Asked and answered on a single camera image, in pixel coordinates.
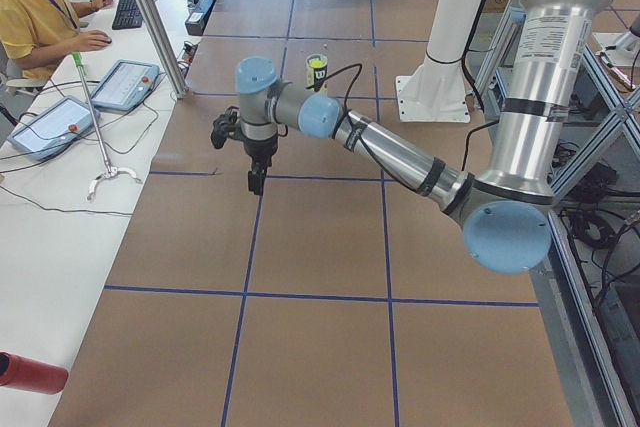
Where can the green handled grabber tool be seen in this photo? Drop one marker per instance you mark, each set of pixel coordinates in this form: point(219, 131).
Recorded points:
point(111, 171)

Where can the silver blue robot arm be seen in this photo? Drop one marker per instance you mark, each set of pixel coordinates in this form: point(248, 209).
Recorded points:
point(331, 214)

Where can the black keyboard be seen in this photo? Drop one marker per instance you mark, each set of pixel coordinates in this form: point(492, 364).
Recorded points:
point(127, 15)

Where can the far teach pendant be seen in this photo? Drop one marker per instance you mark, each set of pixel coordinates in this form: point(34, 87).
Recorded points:
point(125, 86)

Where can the red bottle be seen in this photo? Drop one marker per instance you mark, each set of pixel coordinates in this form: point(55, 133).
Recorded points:
point(31, 375)

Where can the aluminium frame post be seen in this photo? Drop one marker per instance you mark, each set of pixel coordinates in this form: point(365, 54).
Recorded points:
point(163, 47)

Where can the clear tennis ball can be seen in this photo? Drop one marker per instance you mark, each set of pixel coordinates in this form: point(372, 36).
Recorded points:
point(316, 78)

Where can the person in yellow shirt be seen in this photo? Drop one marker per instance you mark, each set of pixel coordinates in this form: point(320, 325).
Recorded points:
point(38, 34)

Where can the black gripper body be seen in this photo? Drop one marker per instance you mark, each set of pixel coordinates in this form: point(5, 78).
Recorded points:
point(259, 149)

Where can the teach pendant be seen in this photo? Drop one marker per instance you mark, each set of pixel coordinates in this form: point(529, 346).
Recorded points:
point(54, 130)
point(125, 86)

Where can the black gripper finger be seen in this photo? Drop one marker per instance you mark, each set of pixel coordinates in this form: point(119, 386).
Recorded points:
point(256, 182)

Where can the yellow Wilson tennis ball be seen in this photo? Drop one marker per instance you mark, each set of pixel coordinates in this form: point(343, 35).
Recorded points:
point(316, 63)

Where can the near teach pendant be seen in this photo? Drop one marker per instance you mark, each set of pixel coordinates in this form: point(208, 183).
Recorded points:
point(54, 130)

